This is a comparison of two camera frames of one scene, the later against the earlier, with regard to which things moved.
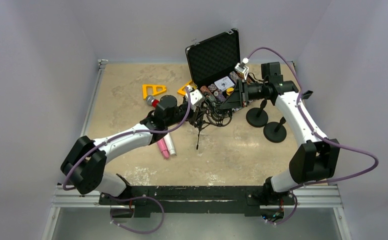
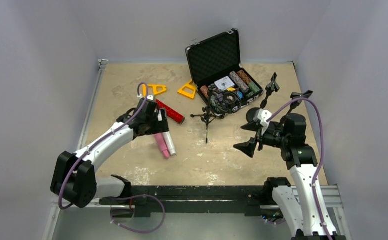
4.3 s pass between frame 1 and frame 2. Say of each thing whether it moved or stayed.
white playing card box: stayed
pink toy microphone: stayed
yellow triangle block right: stayed
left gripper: moved
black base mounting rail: stayed
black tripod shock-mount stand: moved
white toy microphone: stayed
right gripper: moved
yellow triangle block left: stayed
